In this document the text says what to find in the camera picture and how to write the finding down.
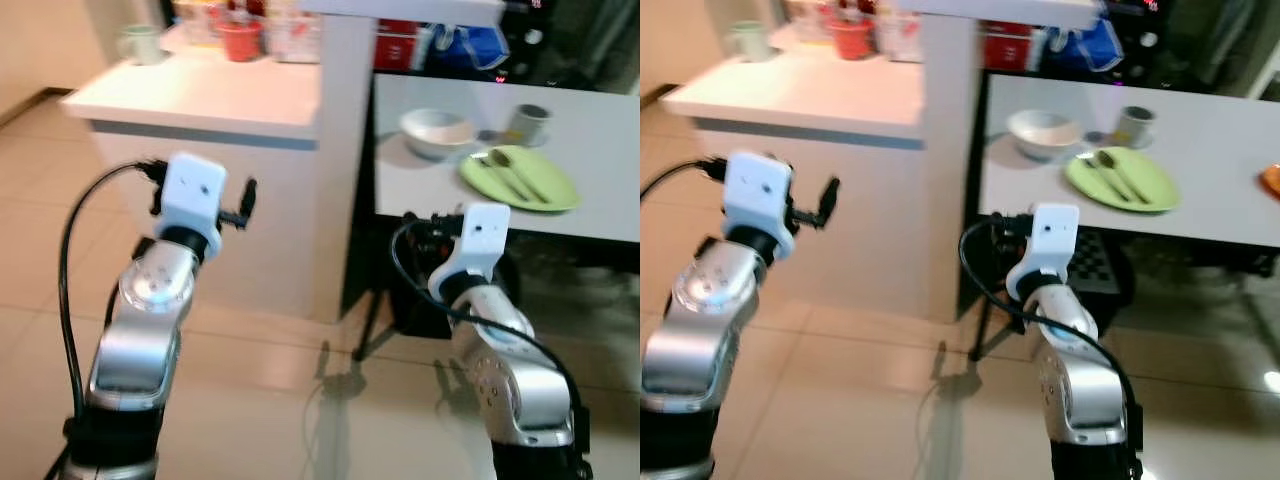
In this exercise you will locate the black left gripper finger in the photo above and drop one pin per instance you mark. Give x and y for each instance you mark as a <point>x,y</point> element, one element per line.
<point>249,198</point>
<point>829,200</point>

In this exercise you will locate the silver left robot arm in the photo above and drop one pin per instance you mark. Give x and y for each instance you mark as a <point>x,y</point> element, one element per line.
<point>690,350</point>
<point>140,340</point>

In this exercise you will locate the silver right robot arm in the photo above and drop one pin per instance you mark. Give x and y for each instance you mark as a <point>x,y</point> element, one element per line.
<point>1085,400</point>
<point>520,400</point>

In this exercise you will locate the metal fork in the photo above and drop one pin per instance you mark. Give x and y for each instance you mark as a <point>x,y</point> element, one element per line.
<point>500,178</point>
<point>1103,178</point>

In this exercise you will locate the black table leg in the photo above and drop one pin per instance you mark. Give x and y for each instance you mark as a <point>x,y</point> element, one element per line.
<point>372,330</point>
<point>982,330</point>

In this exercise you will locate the white counter cabinet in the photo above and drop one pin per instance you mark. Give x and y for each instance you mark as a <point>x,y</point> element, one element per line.
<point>220,100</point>
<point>820,100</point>

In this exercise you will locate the metal spoon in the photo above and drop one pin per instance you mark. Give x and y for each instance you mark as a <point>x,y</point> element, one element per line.
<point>522,180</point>
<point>1125,180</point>

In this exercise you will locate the white ceramic bowl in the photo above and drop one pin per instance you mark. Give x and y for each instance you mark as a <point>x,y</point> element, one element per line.
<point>1040,130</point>
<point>435,130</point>

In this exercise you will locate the green plate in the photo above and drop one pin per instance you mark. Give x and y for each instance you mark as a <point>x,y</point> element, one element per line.
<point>560,190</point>
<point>1155,192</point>

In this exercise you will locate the grey mug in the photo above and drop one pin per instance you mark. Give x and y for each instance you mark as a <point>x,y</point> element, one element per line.
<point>525,125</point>
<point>1133,127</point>

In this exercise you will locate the red cup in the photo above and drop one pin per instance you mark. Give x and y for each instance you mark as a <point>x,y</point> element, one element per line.
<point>851,40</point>
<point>240,40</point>

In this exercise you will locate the large printed food package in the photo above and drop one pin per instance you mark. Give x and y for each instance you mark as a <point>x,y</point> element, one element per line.
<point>900,35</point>
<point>293,35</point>

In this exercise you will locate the small printed food package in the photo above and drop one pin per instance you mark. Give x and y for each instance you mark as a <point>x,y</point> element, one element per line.
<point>806,20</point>
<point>195,22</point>

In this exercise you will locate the red box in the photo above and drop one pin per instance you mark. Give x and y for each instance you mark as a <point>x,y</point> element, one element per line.
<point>397,45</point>
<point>1007,45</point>

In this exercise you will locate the blue bag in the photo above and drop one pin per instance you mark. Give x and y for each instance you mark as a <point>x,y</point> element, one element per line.
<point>470,48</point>
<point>1085,48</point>

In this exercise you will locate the white shelf board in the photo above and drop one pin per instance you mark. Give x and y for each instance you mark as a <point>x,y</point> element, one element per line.
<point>1000,10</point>
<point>400,10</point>

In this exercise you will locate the black appliance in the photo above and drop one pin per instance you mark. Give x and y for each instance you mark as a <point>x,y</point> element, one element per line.
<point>1160,40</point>
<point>550,40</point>

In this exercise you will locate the orange plate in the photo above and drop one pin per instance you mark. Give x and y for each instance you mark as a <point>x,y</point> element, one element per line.
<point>1272,180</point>

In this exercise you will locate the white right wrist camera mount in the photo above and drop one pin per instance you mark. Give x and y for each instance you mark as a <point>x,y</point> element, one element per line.
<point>485,235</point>
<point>1055,235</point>

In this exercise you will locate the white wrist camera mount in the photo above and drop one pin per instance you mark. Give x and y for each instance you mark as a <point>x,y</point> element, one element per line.
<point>192,195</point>
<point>755,190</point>
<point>485,235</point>
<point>1055,235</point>

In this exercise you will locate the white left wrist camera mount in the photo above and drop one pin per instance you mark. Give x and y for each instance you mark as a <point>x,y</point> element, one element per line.
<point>192,195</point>
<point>755,190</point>

